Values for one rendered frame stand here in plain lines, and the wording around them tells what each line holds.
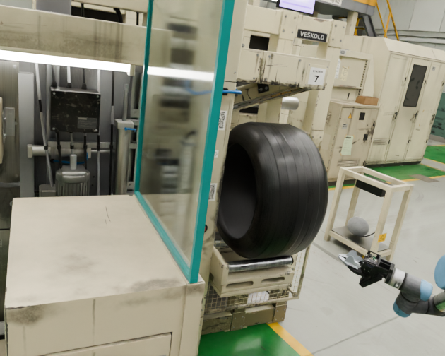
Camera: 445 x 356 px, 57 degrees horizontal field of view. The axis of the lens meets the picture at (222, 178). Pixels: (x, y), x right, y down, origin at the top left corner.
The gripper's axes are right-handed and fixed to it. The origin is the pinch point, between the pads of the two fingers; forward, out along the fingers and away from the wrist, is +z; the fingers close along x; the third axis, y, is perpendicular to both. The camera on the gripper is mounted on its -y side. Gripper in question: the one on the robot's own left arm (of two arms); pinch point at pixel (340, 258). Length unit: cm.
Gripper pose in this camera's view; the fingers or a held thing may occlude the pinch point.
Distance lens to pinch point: 182.3
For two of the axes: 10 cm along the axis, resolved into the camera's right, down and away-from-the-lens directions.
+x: -4.8, 5.2, -7.1
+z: -8.7, -3.6, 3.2
